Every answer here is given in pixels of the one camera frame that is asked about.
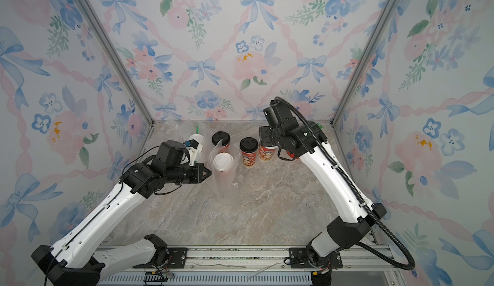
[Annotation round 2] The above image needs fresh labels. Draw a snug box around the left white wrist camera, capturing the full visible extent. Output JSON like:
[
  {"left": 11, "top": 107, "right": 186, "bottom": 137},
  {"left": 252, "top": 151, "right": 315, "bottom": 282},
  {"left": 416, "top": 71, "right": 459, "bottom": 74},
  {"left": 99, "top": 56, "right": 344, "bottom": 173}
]
[{"left": 184, "top": 139, "right": 204, "bottom": 166}]

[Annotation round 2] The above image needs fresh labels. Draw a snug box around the red cup black lid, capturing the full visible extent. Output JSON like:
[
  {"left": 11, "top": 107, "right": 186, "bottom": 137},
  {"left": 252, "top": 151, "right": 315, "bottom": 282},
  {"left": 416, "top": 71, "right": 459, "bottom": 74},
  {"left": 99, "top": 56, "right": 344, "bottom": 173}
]
[
  {"left": 212, "top": 131, "right": 231, "bottom": 153},
  {"left": 239, "top": 137, "right": 259, "bottom": 168}
]

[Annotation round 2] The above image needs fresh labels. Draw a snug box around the black corrugated cable conduit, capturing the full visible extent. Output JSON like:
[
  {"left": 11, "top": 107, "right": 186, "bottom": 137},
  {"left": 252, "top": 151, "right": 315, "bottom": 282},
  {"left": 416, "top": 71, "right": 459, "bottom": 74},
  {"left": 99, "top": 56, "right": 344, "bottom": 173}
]
[{"left": 275, "top": 96, "right": 416, "bottom": 271}]

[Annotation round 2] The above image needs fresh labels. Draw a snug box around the red cup black lid left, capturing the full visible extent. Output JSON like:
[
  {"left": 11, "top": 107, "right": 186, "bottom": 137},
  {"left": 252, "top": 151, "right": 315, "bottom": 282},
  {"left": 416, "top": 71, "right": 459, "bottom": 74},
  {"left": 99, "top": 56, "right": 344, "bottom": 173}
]
[{"left": 212, "top": 131, "right": 231, "bottom": 153}]

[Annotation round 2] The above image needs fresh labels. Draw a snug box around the white lid cup back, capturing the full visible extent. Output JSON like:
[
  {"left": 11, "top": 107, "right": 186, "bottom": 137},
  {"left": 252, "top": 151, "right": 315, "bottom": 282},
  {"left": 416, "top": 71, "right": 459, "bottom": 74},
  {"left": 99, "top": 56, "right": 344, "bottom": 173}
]
[{"left": 258, "top": 146, "right": 278, "bottom": 162}]

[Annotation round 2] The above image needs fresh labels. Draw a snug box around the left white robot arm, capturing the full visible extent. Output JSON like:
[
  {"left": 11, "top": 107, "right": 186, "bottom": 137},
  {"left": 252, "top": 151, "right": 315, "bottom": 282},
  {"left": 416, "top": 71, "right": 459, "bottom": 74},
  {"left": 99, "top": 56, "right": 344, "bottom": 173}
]
[{"left": 32, "top": 138, "right": 212, "bottom": 285}]

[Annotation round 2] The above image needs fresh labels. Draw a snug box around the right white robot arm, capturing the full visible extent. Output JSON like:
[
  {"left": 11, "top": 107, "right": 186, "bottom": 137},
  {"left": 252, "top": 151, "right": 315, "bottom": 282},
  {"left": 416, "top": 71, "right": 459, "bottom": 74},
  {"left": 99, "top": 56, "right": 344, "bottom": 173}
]
[{"left": 259, "top": 99, "right": 387, "bottom": 267}]

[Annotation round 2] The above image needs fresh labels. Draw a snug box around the red cup black lid right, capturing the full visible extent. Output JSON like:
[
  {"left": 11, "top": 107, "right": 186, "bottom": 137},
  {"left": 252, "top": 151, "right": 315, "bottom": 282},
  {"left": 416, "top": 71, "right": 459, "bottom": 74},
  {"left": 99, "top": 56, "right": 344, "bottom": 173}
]
[{"left": 239, "top": 137, "right": 259, "bottom": 168}]

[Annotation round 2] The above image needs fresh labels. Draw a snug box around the clear plastic carrier bag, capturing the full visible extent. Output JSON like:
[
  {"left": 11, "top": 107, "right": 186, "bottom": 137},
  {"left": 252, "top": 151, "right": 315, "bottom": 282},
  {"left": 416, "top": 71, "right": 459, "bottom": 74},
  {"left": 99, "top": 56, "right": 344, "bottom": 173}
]
[{"left": 169, "top": 120, "right": 213, "bottom": 163}]

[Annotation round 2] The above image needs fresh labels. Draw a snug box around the red cup white lid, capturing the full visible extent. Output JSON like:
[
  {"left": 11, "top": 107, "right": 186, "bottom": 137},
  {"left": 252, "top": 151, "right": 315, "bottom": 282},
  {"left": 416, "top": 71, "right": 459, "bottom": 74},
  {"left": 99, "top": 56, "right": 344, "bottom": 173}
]
[{"left": 213, "top": 152, "right": 234, "bottom": 186}]

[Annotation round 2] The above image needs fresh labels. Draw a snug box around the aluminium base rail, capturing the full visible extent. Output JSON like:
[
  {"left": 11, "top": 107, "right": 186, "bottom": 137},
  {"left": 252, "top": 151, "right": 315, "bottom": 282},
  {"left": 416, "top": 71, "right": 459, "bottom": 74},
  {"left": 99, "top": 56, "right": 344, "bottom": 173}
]
[{"left": 99, "top": 246, "right": 405, "bottom": 285}]

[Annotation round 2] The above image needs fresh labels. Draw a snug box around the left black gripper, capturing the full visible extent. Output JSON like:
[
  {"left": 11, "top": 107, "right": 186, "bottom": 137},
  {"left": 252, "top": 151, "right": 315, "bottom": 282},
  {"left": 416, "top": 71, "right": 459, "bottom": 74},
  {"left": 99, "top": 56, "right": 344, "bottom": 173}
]
[{"left": 169, "top": 162, "right": 214, "bottom": 184}]

